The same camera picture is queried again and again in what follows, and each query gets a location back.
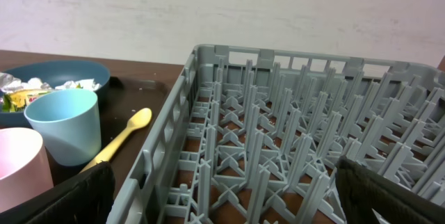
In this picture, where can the pink plastic cup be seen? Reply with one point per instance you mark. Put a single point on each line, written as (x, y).
(25, 171)

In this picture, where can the dark brown serving tray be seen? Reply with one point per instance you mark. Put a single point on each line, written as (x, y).
(120, 100)

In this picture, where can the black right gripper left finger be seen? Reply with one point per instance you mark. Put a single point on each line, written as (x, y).
(84, 198)

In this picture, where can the light blue plastic cup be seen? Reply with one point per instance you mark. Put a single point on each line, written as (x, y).
(69, 123)

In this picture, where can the dark blue plate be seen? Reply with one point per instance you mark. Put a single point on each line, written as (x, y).
(54, 73)

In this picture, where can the yellow green snack wrapper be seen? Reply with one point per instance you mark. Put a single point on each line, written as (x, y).
(18, 101)

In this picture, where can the grey dishwasher rack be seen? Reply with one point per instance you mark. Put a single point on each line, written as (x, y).
(252, 135)

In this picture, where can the yellow plastic spoon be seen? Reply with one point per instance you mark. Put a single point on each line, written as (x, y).
(139, 120)

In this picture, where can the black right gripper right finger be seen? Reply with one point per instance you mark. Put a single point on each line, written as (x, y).
(363, 194)

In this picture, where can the white tissue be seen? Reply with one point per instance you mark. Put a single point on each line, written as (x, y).
(11, 84)

